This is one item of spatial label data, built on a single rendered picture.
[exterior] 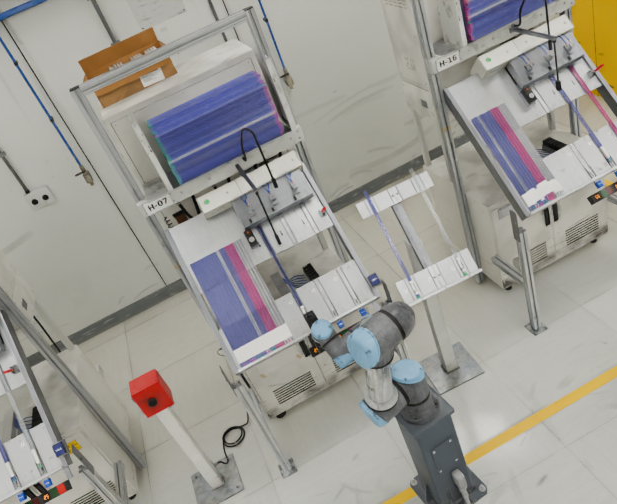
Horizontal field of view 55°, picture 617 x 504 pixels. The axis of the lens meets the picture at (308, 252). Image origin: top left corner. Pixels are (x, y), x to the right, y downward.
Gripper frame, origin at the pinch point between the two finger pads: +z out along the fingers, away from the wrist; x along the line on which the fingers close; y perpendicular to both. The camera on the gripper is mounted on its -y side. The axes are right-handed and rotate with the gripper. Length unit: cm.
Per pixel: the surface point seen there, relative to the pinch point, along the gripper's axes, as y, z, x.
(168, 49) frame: -120, -47, -1
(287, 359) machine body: -2, 51, -16
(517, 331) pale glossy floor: 41, 62, 96
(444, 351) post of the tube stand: 32, 48, 54
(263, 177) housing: -72, -3, 12
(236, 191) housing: -72, -3, -2
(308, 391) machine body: 16, 70, -14
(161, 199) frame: -81, -10, -32
